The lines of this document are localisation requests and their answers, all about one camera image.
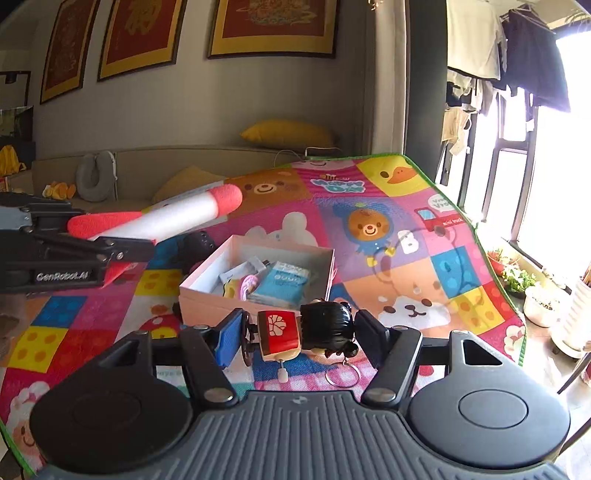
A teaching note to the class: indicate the colourful cartoon play mat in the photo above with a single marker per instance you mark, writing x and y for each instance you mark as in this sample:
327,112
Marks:
415,286

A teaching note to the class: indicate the small white potted plant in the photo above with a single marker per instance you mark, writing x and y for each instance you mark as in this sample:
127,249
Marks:
540,304

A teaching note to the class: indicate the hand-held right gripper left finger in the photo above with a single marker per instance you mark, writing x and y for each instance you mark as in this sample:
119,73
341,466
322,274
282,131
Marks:
229,337

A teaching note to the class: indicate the beige hanging garment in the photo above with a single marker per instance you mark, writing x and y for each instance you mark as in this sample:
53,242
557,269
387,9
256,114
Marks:
459,120

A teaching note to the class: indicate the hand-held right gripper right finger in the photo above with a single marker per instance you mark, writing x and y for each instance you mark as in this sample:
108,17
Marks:
371,338

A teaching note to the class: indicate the grey curtain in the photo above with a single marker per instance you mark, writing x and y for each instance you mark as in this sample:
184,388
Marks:
388,69

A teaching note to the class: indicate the orange plush toy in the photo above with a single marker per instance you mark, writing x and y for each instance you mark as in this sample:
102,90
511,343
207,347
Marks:
60,190

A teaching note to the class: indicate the red potted plant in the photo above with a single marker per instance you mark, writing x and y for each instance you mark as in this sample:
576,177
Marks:
497,265

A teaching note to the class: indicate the framed red wall picture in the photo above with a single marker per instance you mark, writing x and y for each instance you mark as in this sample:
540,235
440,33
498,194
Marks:
138,32
277,18
69,46

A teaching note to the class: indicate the white packet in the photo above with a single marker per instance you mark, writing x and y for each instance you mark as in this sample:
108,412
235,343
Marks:
242,271

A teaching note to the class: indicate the grey neck pillow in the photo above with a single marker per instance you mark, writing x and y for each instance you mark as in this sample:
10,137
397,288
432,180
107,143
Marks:
85,180

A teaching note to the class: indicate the dark hanging shirt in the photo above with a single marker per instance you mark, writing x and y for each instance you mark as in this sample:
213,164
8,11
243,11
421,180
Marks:
535,55

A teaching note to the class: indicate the yellow backpack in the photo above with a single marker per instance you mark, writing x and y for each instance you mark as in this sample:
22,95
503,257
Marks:
9,159

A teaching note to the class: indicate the yellow cushion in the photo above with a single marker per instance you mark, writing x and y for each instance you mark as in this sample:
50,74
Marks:
286,134
189,182

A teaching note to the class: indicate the white and red foam rocket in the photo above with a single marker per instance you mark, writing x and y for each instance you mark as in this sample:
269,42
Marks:
184,214

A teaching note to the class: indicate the beige sofa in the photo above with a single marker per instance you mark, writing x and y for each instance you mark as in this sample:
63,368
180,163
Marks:
138,170

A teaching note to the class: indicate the white hanging shirt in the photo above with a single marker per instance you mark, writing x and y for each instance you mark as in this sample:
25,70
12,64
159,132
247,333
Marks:
473,37

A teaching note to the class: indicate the blue packet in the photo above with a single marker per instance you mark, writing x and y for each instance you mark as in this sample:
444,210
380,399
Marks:
281,286

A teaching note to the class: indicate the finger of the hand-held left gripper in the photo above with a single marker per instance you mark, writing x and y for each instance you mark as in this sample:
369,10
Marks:
124,249
48,214

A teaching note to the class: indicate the black window frame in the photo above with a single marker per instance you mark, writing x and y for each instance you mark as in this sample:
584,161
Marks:
531,152

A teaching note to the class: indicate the pink cardboard box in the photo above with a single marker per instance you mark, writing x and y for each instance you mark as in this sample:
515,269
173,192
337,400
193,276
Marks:
198,309

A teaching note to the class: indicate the black plush cat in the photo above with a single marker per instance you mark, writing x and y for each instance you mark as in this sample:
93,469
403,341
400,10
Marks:
198,244

